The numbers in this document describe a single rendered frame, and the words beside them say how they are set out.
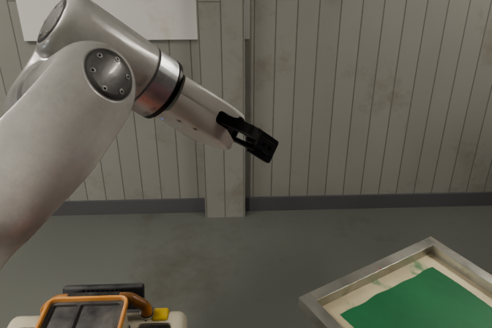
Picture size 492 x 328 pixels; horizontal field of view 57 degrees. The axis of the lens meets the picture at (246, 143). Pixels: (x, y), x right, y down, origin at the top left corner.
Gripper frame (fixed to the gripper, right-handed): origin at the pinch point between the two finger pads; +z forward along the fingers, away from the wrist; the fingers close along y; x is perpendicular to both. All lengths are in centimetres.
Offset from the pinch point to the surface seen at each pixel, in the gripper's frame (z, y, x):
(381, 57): 189, -138, 127
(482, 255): 288, -71, 36
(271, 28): 126, -180, 108
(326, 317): 76, -27, -24
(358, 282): 91, -31, -12
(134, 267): 131, -207, -69
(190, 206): 172, -236, -19
